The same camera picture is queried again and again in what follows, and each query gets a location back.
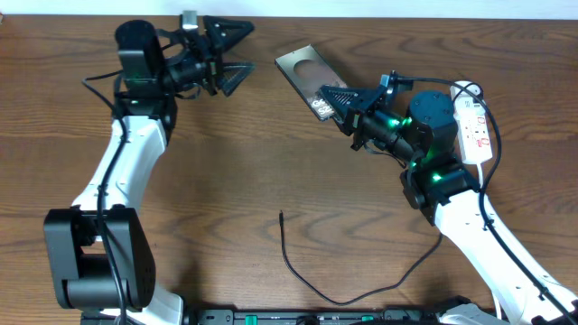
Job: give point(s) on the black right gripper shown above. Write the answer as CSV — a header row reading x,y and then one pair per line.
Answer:
x,y
360,106

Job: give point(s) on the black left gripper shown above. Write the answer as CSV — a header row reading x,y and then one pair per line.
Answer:
x,y
211,61

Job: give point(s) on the Galaxy S25 Ultra smartphone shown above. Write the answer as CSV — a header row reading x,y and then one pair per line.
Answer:
x,y
307,71

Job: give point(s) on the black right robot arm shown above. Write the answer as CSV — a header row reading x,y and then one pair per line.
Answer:
x,y
436,141

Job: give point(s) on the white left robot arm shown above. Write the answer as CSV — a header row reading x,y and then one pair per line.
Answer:
x,y
101,262

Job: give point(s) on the white USB charger adapter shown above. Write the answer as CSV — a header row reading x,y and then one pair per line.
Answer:
x,y
466,107

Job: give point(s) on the white power strip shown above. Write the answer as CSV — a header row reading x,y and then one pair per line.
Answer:
x,y
473,135

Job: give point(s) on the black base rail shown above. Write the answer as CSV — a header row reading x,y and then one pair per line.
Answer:
x,y
463,314

